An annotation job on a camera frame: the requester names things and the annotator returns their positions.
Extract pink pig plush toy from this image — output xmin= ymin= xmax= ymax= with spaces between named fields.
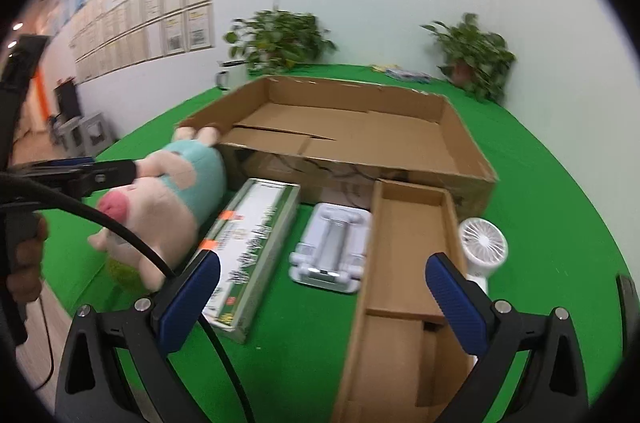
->
xmin=96 ymin=126 xmax=227 ymax=269

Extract narrow cardboard tray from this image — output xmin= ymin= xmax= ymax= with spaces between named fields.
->
xmin=332 ymin=180 xmax=472 ymax=422

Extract white handheld fan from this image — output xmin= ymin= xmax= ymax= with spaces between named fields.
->
xmin=458 ymin=217 xmax=509 ymax=293

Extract green white long box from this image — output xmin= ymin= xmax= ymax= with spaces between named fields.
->
xmin=200 ymin=178 xmax=300 ymax=344

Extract white phone stand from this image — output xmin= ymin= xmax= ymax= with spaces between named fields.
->
xmin=288 ymin=203 xmax=372 ymax=294

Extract person's left hand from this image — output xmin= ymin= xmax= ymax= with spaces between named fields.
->
xmin=6 ymin=214 xmax=49 ymax=304

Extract grey plastic stool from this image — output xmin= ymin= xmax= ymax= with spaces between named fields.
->
xmin=55 ymin=112 xmax=114 ymax=158

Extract black phone on table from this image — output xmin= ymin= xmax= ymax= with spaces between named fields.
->
xmin=616 ymin=273 xmax=639 ymax=357

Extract left potted plant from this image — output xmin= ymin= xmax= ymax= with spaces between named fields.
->
xmin=224 ymin=7 xmax=337 ymax=76

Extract potted plant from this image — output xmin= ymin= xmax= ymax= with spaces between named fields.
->
xmin=224 ymin=7 xmax=337 ymax=76
xmin=421 ymin=13 xmax=516 ymax=105

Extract large cardboard box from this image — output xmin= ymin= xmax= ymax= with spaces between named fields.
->
xmin=181 ymin=76 xmax=498 ymax=218

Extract yellow item on table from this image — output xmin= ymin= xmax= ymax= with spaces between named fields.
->
xmin=370 ymin=65 xmax=401 ymax=73

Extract right potted plant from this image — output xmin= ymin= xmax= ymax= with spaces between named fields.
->
xmin=421 ymin=13 xmax=516 ymax=105

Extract colourful packet on table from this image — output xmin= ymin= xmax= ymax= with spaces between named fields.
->
xmin=385 ymin=68 xmax=431 ymax=83

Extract black cable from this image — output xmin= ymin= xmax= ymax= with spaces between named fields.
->
xmin=0 ymin=172 xmax=256 ymax=423

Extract white mug black handle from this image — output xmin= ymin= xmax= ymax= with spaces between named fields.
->
xmin=216 ymin=60 xmax=248 ymax=93

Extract framed certificates on wall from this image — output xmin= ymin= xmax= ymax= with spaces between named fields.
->
xmin=42 ymin=0 xmax=216 ymax=86

